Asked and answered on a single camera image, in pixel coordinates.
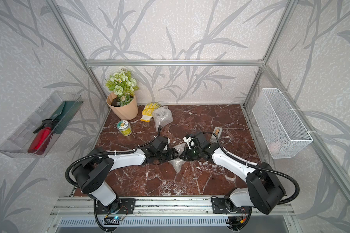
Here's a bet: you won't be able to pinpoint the clear bubble wrap sheet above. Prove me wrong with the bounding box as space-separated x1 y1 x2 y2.
152 106 174 132
169 143 186 173

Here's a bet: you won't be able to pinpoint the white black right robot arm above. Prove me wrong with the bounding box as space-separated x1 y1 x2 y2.
180 132 300 215

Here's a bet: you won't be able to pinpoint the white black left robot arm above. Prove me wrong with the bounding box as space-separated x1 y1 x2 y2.
65 136 179 207

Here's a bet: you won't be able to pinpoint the grey tape dispenser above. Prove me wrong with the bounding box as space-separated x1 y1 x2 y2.
210 127 223 143

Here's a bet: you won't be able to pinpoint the yellow white work glove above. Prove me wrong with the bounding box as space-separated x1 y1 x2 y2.
141 102 161 122

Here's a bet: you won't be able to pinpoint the small green labelled tin can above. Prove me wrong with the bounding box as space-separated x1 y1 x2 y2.
117 120 132 136

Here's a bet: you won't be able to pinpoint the beige flower pot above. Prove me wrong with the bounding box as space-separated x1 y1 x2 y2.
107 93 138 120

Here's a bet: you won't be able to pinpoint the green white artificial flowers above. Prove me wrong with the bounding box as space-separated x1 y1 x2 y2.
106 69 139 107

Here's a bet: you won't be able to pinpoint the red black spray bottle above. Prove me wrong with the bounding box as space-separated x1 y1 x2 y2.
27 119 53 155

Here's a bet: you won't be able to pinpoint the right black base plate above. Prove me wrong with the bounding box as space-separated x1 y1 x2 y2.
211 196 252 214

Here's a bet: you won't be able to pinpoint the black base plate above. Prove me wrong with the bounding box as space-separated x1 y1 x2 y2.
211 196 252 214
94 198 136 215

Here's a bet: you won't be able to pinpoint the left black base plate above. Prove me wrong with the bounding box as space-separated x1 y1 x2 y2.
94 198 136 215

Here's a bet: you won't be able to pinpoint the white wire mesh basket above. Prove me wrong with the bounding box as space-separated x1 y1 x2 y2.
252 88 313 159

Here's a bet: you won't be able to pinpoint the aluminium mounting rail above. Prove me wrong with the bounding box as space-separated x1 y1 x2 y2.
49 195 295 217

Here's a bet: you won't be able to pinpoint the clear plastic wall tray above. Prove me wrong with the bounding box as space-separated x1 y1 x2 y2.
0 91 84 158

